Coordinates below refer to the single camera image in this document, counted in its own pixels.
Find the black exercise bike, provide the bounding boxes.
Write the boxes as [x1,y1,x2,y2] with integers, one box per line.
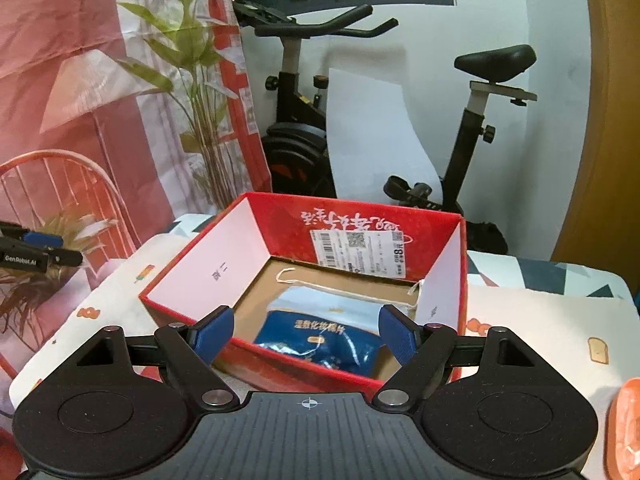
[232,2,538,256]

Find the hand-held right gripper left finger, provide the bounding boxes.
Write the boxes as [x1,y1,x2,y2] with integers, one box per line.
[65,305,236,413]

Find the printed white tablecloth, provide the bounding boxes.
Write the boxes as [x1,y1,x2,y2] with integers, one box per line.
[10,212,640,480]

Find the printed backdrop cloth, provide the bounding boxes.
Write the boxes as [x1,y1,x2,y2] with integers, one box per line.
[0,0,273,386]

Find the white paper sheet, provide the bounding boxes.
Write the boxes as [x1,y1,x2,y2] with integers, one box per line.
[325,67,442,202]

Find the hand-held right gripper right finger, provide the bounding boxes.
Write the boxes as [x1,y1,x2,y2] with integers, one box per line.
[376,304,548,415]

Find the black bag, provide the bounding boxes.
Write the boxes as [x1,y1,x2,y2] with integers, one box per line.
[465,220,509,257]

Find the wooden door panel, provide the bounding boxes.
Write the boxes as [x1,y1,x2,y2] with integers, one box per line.
[550,0,640,283]

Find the orange round object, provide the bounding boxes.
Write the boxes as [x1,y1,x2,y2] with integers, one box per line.
[604,377,640,480]

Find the blue drawstring pouch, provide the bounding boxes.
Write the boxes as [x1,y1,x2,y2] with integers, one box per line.
[252,267,422,376]

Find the red cardboard box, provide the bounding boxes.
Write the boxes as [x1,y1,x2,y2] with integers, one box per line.
[139,191,468,401]

